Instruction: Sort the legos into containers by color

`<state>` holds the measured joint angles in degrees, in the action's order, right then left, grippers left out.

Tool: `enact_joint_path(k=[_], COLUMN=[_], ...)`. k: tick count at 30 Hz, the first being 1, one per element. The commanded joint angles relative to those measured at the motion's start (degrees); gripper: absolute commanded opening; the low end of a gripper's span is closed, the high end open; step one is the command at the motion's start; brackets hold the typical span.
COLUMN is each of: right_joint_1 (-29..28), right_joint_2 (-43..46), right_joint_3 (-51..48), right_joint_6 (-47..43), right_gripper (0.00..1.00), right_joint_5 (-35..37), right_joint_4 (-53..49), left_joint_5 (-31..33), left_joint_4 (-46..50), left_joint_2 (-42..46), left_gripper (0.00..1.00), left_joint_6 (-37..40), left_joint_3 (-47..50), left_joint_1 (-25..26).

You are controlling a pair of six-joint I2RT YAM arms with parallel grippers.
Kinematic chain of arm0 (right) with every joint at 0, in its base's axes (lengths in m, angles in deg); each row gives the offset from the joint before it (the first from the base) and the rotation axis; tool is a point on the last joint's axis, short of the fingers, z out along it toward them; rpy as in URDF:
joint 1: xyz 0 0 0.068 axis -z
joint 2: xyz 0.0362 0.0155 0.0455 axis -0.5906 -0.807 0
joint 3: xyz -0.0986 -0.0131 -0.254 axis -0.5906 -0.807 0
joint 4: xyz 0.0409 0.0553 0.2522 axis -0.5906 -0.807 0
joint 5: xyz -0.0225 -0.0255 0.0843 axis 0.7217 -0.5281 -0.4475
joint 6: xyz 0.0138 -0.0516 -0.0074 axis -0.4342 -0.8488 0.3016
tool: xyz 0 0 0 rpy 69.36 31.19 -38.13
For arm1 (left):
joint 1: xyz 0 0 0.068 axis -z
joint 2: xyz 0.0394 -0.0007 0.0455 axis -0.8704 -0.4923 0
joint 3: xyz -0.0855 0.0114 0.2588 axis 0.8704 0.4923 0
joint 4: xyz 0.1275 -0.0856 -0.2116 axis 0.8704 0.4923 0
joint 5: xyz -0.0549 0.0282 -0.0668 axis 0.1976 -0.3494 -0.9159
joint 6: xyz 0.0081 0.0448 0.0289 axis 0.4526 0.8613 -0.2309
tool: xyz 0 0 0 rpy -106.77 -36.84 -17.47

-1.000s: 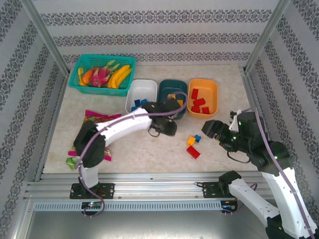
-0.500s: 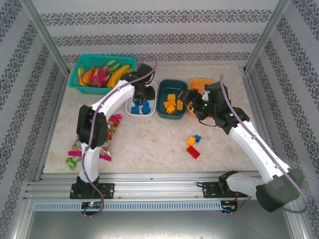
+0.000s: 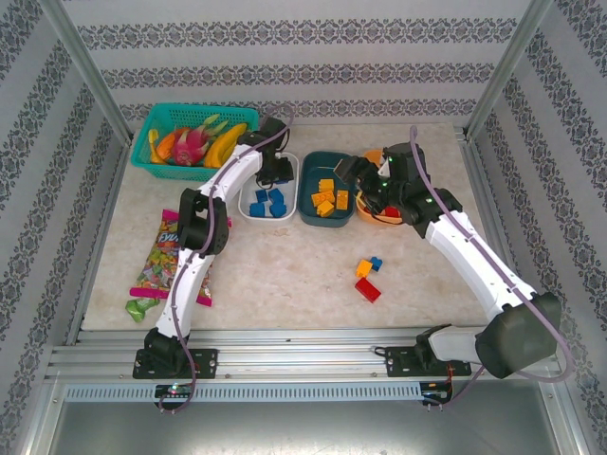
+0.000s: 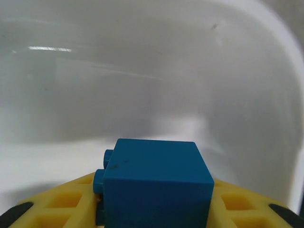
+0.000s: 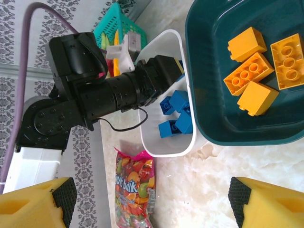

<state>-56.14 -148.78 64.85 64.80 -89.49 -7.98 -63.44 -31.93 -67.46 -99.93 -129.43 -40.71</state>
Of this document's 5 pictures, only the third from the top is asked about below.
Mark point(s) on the aluminium mounting rail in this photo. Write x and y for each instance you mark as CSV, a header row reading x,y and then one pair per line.
x,y
294,351

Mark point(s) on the small yellow toy fruit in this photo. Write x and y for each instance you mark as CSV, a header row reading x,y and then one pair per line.
x,y
153,140

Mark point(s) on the white oval container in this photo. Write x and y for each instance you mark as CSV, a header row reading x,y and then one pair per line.
x,y
246,208

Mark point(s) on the long yellow lego brick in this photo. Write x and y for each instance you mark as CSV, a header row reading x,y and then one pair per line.
x,y
342,199

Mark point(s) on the small blue lego brick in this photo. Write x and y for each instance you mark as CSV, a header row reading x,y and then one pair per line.
x,y
377,263

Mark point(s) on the green candy packet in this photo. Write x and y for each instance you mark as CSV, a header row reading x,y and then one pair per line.
x,y
141,309

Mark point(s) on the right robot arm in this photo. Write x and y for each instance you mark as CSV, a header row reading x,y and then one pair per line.
x,y
474,265

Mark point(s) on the teal plastic basket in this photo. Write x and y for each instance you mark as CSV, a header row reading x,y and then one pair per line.
x,y
156,166

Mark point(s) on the long red lego brick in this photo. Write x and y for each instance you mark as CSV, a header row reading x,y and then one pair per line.
x,y
368,289
392,212

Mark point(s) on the pink dragon fruit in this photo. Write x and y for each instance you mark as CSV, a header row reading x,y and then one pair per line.
x,y
187,146

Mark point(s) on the orange toy fruit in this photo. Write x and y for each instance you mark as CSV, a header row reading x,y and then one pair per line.
x,y
167,144

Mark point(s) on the grey metal panel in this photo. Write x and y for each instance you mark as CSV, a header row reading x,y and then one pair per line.
x,y
303,426

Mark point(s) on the yellow banana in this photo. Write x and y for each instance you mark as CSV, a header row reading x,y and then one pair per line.
x,y
223,154
231,135

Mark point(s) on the colourful candy bag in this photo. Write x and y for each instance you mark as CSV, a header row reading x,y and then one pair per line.
x,y
159,256

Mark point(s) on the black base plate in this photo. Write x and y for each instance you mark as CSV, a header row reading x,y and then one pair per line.
x,y
208,362
398,360

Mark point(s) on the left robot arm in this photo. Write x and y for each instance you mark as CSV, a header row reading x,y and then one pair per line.
x,y
189,284

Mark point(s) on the orange oval container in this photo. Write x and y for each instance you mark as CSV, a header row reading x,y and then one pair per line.
x,y
374,220

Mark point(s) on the aluminium frame post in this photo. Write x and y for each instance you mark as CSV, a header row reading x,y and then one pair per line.
x,y
509,66
85,66

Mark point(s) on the dark teal oval container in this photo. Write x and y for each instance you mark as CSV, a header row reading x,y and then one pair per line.
x,y
310,166

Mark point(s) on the aluminium table side rail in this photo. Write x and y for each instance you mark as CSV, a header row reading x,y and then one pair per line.
x,y
106,213
483,189

